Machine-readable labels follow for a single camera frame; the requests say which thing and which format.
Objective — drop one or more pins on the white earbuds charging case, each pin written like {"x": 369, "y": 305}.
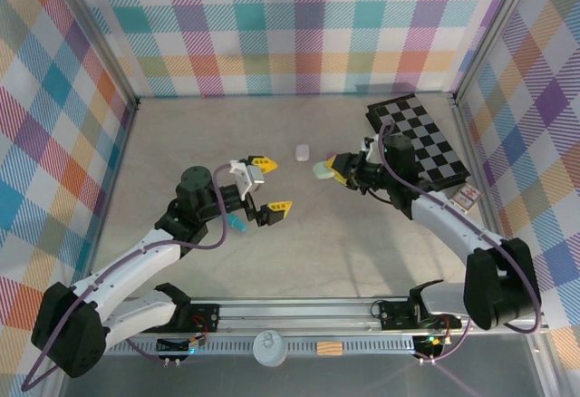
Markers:
{"x": 302, "y": 152}

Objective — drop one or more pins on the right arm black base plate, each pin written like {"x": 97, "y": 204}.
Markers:
{"x": 394, "y": 315}

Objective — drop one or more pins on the aluminium frame post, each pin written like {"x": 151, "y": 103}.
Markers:
{"x": 494, "y": 30}
{"x": 99, "y": 34}

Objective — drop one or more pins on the right black control board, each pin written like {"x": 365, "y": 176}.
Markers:
{"x": 430, "y": 345}

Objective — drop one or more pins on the small wooden block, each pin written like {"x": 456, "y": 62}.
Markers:
{"x": 329, "y": 348}

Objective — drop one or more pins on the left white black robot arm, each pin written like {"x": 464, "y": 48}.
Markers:
{"x": 131, "y": 261}

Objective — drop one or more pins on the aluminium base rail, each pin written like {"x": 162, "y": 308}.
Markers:
{"x": 294, "y": 313}

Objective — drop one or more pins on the black grey chessboard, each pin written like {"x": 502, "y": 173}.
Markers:
{"x": 430, "y": 134}

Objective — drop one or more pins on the black control board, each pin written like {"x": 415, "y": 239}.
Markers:
{"x": 430, "y": 345}
{"x": 181, "y": 345}

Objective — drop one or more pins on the left black control board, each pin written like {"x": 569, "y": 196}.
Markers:
{"x": 181, "y": 345}

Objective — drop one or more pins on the cyan small cup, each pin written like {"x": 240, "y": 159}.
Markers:
{"x": 238, "y": 225}

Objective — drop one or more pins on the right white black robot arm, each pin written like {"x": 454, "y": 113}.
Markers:
{"x": 448, "y": 220}

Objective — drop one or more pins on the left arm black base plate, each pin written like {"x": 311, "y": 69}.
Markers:
{"x": 204, "y": 317}

